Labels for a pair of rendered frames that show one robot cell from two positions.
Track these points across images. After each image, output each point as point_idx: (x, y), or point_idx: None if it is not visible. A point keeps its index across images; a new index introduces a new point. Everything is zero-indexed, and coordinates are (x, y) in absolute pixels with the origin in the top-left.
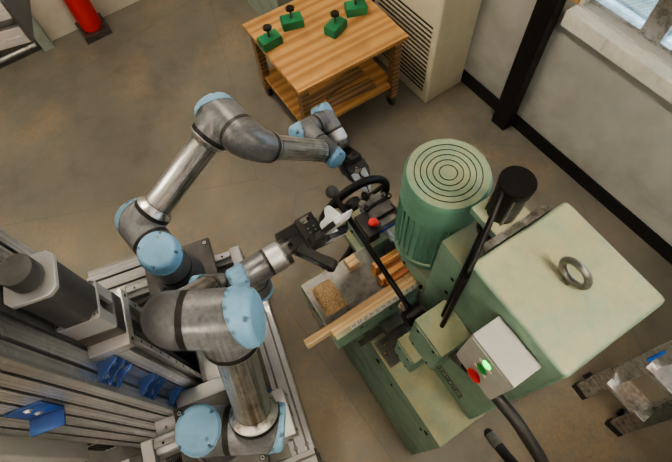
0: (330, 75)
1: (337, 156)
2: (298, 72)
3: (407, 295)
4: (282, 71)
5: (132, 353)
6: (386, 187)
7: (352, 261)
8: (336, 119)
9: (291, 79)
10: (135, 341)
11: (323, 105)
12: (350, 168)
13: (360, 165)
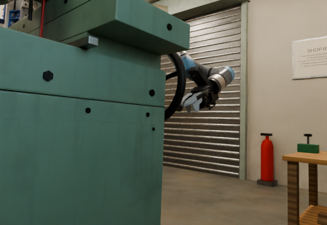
0: (322, 159)
1: (181, 57)
2: (301, 155)
3: (32, 15)
4: (291, 153)
5: (20, 14)
6: (177, 71)
7: None
8: (224, 72)
9: (290, 154)
10: (25, 8)
11: (226, 66)
12: (192, 89)
13: (200, 89)
